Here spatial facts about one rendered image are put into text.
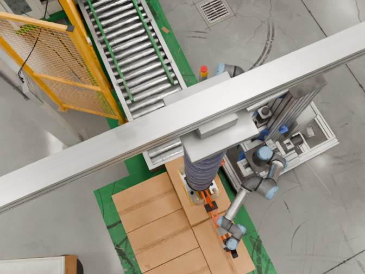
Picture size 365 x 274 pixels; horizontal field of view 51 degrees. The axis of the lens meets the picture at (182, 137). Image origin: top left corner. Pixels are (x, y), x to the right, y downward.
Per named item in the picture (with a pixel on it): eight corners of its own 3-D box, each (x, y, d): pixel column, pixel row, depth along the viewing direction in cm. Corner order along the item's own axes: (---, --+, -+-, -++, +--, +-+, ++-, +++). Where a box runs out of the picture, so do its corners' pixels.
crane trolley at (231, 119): (184, 106, 159) (183, 98, 150) (219, 91, 160) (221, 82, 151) (200, 141, 155) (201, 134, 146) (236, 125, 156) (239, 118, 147)
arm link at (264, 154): (259, 145, 331) (262, 142, 318) (273, 154, 329) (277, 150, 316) (252, 157, 328) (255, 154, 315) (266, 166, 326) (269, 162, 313)
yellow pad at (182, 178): (176, 170, 346) (175, 169, 341) (186, 166, 347) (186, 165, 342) (191, 206, 338) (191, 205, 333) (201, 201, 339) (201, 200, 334)
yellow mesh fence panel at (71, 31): (57, 110, 464) (-46, 10, 261) (60, 103, 466) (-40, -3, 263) (127, 126, 457) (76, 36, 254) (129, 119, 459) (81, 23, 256)
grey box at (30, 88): (31, 86, 313) (15, 70, 285) (37, 83, 314) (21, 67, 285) (39, 106, 309) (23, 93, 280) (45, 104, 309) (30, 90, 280)
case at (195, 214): (166, 170, 387) (164, 163, 348) (202, 155, 390) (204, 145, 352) (190, 226, 372) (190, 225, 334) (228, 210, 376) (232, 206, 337)
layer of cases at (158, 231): (118, 199, 420) (111, 195, 382) (201, 162, 429) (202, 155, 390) (161, 307, 391) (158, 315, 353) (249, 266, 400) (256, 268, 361)
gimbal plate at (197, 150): (162, 101, 164) (162, 98, 159) (226, 75, 166) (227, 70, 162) (192, 165, 156) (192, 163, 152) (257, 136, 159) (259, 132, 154)
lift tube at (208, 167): (178, 161, 282) (171, 103, 161) (208, 148, 284) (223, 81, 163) (192, 191, 276) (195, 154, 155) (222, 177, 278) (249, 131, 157)
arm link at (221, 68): (226, 112, 337) (234, 74, 289) (209, 110, 338) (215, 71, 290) (227, 101, 343) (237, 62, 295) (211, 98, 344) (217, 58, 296)
